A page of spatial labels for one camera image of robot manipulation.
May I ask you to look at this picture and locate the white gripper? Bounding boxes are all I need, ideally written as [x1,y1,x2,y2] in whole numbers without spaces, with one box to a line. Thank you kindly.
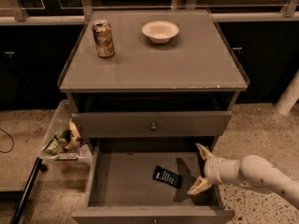
[187,143,235,195]

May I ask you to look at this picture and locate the dark blue rxbar wrapper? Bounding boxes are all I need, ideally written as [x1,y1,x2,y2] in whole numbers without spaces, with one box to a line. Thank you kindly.
[152,165,182,189]

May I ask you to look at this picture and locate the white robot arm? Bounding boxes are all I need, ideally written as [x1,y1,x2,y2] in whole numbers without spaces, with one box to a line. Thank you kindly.
[187,143,299,209]

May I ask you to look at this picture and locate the brass top drawer knob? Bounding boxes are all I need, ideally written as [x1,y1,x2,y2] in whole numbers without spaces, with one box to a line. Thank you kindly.
[149,123,158,132]

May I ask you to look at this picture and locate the grey top drawer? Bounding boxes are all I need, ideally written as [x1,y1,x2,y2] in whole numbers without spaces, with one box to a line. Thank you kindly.
[72,111,232,138]

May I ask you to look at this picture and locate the grey wooden drawer cabinet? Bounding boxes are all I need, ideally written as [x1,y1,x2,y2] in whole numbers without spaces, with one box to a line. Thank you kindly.
[57,8,250,224]

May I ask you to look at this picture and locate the grey open middle drawer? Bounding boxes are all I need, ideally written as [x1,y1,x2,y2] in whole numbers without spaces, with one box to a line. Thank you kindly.
[72,138,235,224]

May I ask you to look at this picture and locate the brown snack bag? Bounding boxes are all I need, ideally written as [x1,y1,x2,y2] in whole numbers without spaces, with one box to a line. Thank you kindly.
[64,120,85,152]

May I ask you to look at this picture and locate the clear plastic storage bin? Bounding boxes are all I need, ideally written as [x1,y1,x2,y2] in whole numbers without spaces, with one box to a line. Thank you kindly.
[40,100,93,164]

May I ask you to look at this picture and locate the white paper bowl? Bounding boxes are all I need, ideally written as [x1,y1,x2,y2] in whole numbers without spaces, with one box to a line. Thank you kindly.
[142,21,179,44]

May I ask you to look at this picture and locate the green snack bag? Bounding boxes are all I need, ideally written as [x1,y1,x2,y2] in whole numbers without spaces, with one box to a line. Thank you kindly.
[43,135,67,156]

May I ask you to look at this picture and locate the gold beverage can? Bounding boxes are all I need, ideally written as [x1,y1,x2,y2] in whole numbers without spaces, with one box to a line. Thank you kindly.
[92,20,115,58]

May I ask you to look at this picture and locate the white cylindrical post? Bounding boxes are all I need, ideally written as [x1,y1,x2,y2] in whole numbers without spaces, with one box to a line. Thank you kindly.
[275,71,299,115]

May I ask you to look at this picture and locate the black metal floor rail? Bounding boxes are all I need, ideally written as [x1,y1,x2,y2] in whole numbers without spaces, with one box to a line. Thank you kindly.
[9,158,47,224]

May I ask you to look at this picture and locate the black cable on floor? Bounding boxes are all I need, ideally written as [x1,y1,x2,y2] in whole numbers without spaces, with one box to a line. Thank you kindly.
[0,126,16,154]

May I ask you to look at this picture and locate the white window railing frame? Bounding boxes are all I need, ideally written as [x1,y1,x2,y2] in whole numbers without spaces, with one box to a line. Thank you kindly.
[0,0,299,24]

